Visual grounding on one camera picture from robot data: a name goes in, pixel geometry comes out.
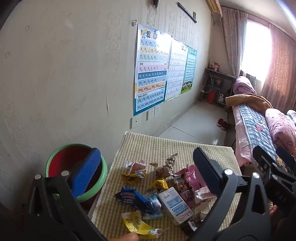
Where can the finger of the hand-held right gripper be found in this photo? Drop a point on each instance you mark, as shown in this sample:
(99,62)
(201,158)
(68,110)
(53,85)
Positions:
(262,157)
(285,153)

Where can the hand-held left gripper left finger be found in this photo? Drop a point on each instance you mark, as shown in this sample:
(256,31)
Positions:
(89,170)

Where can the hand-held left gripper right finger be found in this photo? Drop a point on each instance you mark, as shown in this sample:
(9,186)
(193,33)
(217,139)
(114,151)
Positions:
(207,171)

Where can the white paper bag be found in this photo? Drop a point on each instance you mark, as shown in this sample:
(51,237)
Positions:
(203,193)

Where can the red bin with green rim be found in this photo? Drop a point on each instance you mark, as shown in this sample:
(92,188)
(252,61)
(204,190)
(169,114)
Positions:
(69,157)

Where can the pink snack bag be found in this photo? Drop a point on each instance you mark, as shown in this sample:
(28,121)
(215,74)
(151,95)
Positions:
(185,194)

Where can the yellow and brown wrapper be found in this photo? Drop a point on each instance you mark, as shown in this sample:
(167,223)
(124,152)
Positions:
(130,178)

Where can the white drink carton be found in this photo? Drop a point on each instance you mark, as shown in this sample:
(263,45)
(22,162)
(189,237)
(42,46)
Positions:
(173,204)

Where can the blue cookie packet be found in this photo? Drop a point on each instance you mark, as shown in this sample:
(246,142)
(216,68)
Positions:
(129,197)

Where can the small pink wrapper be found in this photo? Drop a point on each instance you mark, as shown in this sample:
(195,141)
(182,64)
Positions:
(137,165)

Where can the small yellow wrapper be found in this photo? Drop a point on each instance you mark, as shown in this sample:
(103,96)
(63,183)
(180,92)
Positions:
(159,184)

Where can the dark brown wrapper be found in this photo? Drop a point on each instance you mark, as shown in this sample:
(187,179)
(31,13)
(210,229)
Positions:
(188,228)

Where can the light blue wrapper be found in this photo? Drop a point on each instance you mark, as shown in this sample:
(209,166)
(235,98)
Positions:
(153,205)

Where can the long yellow wrapper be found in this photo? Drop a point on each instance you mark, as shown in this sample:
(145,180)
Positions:
(134,221)

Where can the person's right hand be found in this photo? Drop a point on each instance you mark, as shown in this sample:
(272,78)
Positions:
(273,209)

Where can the person's left hand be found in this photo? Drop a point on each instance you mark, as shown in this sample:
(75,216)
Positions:
(126,237)

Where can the pink pillow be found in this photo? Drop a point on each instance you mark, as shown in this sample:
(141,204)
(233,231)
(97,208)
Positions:
(279,127)

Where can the blue plaid quilt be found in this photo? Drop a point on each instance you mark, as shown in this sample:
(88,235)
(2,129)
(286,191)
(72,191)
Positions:
(254,125)

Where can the red shoe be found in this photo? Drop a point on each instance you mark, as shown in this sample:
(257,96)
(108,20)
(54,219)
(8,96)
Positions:
(219,122)
(223,125)

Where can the tan blanket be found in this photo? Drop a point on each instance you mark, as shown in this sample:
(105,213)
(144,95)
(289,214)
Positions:
(249,99)

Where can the checked beige tablecloth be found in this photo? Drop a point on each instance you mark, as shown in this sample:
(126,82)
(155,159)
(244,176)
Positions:
(148,148)

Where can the folded lilac quilt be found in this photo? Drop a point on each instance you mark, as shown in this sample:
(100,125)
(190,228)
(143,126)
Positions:
(244,84)

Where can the pink patterned curtain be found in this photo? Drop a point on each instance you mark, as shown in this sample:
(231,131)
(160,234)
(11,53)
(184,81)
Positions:
(232,39)
(281,67)

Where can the dark metal shelf table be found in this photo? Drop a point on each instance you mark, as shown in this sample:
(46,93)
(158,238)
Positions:
(219,72)

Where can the bright window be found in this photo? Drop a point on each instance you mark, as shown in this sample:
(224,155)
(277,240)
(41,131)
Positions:
(255,48)

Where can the air conditioner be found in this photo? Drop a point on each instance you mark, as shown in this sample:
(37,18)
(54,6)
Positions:
(214,5)

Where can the white wall socket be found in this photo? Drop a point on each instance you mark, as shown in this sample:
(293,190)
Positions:
(157,109)
(150,114)

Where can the green grid wall poster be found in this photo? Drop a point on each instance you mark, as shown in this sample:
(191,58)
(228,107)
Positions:
(189,67)

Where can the white grid wall poster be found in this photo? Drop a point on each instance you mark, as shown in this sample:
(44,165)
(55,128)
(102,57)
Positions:
(177,69)

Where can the blue letter wall poster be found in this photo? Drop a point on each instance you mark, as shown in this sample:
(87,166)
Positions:
(150,76)

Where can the small wall hook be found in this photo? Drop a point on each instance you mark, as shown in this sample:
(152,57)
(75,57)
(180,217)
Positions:
(133,22)

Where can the black wall rail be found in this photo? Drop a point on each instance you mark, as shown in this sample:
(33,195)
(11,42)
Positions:
(187,12)

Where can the dark hanging wall object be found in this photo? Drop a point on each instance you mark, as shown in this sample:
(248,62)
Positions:
(154,3)

